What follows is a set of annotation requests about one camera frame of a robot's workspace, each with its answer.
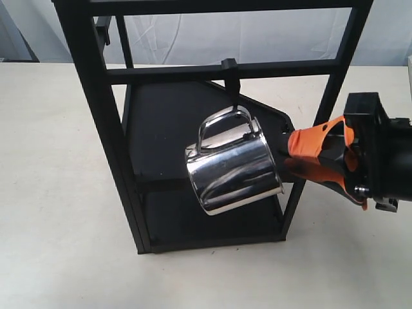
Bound white sheer curtain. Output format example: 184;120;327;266
1;1;411;66

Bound shiny stainless steel mug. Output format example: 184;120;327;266
185;106;284;216

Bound black metal rack frame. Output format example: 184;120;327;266
54;1;372;254

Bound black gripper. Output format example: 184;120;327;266
285;92;398;212

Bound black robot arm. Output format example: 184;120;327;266
279;92;411;212

